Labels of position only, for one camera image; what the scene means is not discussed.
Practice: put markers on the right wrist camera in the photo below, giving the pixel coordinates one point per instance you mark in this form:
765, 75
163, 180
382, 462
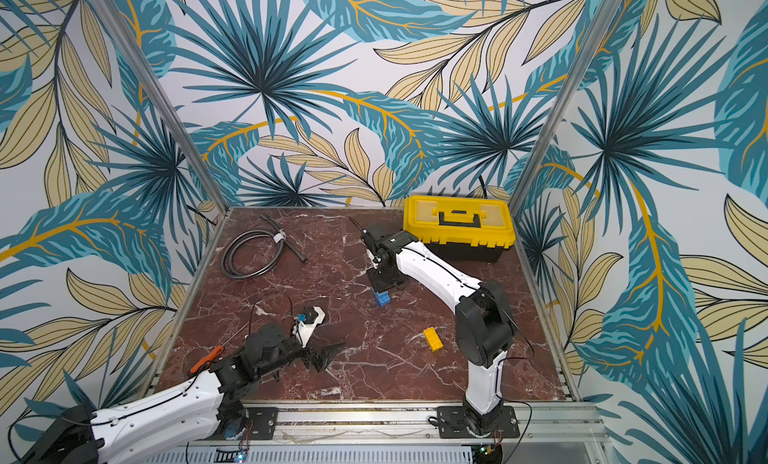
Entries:
374, 238

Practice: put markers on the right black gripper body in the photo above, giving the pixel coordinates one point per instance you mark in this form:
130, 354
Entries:
387, 281

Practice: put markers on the aluminium front rail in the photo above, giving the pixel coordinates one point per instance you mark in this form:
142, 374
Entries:
408, 432

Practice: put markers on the yellow long lego brick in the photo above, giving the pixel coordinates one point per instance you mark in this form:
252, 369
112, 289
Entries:
433, 340

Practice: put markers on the orange handled screwdriver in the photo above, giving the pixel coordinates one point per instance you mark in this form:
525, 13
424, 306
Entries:
214, 354

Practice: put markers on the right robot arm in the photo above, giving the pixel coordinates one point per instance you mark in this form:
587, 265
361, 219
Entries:
484, 327

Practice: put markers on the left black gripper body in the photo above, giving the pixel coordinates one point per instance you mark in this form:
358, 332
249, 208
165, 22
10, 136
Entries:
298, 352

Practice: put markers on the light blue long lego brick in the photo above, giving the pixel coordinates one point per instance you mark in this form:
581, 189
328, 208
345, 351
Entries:
381, 298

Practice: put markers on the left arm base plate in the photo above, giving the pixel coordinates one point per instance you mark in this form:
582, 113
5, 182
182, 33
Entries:
247, 424

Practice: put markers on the yellow black toolbox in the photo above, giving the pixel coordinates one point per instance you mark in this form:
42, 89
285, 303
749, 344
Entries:
460, 229

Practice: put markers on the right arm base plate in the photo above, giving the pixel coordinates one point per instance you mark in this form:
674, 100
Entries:
463, 422

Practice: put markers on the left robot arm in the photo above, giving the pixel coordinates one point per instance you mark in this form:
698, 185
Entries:
196, 409

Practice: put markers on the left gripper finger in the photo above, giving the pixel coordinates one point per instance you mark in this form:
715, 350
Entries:
318, 364
332, 350

